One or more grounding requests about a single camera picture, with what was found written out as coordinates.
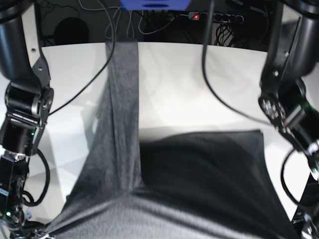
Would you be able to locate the grey t-shirt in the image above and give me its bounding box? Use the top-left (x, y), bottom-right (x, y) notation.
top-left (43, 41), bottom-right (298, 239)

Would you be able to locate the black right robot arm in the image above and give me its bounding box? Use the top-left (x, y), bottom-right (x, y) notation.
top-left (0, 0), bottom-right (54, 239)

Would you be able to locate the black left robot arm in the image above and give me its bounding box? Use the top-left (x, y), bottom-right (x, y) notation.
top-left (258, 0), bottom-right (319, 175)

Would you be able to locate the black power strip red light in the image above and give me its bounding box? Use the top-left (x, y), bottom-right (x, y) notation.
top-left (187, 12), bottom-right (245, 24)

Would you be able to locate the blue box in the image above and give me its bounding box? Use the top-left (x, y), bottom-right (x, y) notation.
top-left (120, 0), bottom-right (191, 10)

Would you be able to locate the grey looped cable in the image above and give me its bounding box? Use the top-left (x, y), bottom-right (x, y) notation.
top-left (104, 7), bottom-right (175, 39)

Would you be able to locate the bundle of black cables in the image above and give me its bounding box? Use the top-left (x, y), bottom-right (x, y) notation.
top-left (214, 20), bottom-right (236, 47)

